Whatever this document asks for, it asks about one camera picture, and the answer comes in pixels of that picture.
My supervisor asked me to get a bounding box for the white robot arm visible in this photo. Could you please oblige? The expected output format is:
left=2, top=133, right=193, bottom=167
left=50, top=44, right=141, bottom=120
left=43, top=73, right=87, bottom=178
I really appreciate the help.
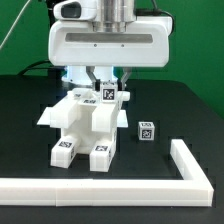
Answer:
left=48, top=0, right=174, bottom=89

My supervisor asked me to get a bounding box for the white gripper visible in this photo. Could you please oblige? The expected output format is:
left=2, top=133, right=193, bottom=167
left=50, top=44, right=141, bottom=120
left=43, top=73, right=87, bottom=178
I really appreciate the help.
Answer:
left=48, top=16, right=172, bottom=91

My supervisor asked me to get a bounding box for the white chair back frame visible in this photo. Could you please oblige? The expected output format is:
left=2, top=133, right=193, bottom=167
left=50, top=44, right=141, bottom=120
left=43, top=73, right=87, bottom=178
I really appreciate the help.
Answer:
left=50, top=88, right=130, bottom=133

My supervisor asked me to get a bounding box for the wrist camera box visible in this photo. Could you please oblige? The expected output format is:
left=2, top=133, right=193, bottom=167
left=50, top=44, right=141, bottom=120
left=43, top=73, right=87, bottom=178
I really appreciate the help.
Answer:
left=53, top=0, right=97, bottom=21

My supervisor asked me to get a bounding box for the white U-shaped obstacle fence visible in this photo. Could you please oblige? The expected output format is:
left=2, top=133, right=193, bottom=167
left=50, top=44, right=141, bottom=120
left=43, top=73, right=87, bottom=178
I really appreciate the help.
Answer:
left=0, top=139, right=214, bottom=207

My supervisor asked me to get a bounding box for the white cable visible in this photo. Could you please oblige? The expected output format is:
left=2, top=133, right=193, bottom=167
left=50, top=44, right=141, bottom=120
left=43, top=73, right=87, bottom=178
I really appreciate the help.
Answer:
left=0, top=0, right=32, bottom=51

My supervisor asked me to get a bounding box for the white chair seat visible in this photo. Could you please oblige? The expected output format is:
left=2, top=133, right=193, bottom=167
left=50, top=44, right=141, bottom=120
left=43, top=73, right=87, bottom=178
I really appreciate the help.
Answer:
left=61, top=99, right=120, bottom=154

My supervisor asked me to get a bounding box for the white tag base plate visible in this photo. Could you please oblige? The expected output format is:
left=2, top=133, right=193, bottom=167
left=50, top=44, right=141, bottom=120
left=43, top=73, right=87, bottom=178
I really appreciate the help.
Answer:
left=37, top=107, right=128, bottom=128

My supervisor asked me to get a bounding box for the black cable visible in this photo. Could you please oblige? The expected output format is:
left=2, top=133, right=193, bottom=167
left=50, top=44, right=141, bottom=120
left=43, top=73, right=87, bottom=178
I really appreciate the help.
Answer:
left=17, top=59, right=52, bottom=76

